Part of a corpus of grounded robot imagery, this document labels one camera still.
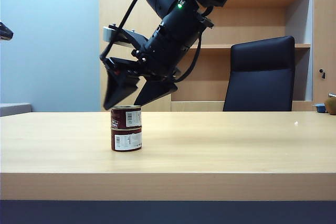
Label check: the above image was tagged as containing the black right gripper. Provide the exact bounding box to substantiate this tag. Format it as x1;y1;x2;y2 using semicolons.
102;39;190;110

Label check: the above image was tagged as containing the red tomato can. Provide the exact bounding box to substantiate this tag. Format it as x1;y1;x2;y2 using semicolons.
110;126;143;152
109;105;143;130

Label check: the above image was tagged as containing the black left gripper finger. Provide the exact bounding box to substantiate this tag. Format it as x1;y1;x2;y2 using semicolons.
0;22;14;41

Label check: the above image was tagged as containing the light wooden shelf cabinet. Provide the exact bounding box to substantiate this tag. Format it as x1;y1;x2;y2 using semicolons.
99;0;336;112

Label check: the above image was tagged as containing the long black cable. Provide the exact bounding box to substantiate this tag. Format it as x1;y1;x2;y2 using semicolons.
99;0;158;63

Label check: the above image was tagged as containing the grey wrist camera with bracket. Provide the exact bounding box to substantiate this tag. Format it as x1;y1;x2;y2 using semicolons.
102;23;149;49

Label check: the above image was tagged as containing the grey ledge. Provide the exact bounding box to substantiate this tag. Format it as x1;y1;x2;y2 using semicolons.
0;102;33;118

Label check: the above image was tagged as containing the short black cable loop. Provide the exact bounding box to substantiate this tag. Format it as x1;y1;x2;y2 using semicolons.
175;31;203;83

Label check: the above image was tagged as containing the small blue container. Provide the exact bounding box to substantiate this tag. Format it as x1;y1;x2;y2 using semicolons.
312;103;327;114

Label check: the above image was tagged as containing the brown round object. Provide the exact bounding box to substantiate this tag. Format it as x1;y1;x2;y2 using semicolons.
323;93;336;116

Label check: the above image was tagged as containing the dark blue office chair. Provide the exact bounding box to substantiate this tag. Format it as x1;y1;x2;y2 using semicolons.
222;35;296;112

